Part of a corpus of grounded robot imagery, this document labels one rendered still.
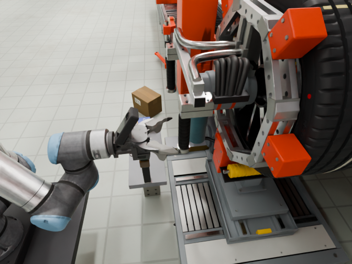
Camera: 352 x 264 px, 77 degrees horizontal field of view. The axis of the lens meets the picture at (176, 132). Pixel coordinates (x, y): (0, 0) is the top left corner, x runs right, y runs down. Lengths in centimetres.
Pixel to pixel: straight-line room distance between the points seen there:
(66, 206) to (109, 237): 75
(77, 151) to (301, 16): 63
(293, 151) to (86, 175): 59
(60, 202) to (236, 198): 87
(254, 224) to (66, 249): 89
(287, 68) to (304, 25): 11
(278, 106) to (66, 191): 62
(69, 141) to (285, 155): 57
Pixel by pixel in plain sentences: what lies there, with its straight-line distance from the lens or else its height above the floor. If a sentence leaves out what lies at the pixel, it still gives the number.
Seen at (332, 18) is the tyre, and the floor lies 114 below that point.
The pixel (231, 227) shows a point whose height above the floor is 15.
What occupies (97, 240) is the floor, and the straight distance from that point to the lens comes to 145.
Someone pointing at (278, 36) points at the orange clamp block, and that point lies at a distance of 59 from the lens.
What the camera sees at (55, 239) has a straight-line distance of 119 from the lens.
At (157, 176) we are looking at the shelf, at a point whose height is 45.
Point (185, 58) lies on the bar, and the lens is 73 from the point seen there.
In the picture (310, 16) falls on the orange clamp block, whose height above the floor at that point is 115.
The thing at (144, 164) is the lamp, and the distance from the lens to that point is 90.
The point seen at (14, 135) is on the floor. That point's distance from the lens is 225.
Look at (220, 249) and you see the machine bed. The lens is 130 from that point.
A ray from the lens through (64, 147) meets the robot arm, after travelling 69.
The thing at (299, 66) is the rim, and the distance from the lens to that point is 66.
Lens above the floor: 130
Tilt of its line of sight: 45 degrees down
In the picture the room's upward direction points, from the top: straight up
